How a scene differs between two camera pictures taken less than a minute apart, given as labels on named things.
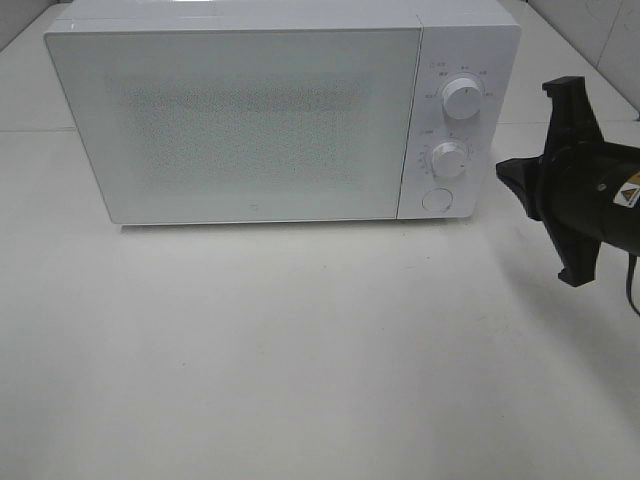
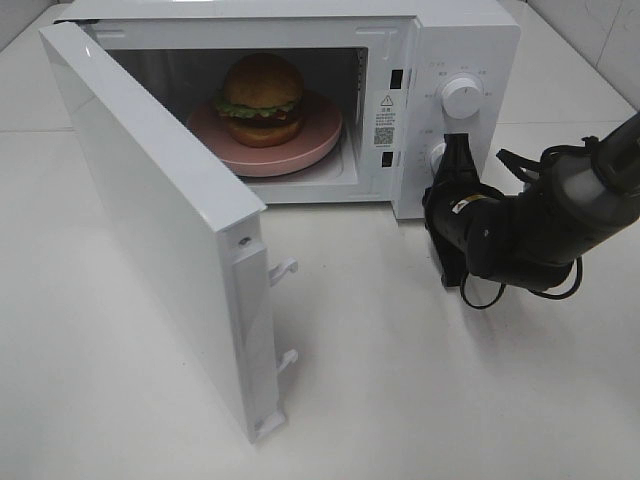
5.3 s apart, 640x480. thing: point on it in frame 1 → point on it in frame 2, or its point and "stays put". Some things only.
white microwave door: (214, 125) → (195, 222)
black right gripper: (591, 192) → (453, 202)
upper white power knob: (461, 98) stays put
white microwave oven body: (465, 58) stays put
